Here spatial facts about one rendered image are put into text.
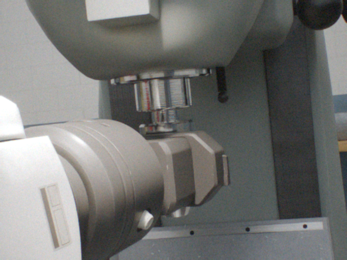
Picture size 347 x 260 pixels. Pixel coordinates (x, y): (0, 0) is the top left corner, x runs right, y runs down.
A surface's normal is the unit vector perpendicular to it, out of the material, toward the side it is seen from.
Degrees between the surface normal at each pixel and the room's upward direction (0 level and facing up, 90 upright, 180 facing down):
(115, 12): 90
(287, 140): 90
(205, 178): 89
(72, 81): 90
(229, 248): 63
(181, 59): 149
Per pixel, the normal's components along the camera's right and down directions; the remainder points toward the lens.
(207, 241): -0.18, -0.39
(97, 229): 0.36, 0.23
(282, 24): 0.34, 0.44
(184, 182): 0.92, -0.07
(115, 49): -0.18, 0.48
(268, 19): -0.14, 0.22
